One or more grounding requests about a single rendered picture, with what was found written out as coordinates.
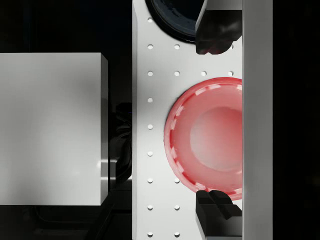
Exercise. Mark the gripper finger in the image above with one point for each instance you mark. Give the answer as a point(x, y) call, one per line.
point(217, 217)
point(220, 30)

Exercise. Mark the black plate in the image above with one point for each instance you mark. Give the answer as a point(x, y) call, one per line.
point(172, 17)

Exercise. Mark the red plate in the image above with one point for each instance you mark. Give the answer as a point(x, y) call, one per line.
point(212, 137)

